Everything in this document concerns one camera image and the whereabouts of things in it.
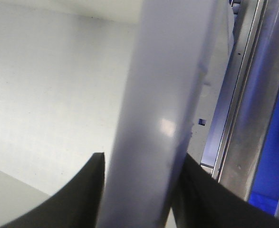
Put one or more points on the white plastic tote bin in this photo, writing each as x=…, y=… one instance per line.
x=63, y=68

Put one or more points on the silver shelf divider rail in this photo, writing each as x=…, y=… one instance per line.
x=247, y=97

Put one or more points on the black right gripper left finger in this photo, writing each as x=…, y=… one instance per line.
x=73, y=206

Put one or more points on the blue bin right shelf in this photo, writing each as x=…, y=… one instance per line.
x=265, y=191

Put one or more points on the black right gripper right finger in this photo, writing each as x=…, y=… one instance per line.
x=200, y=201

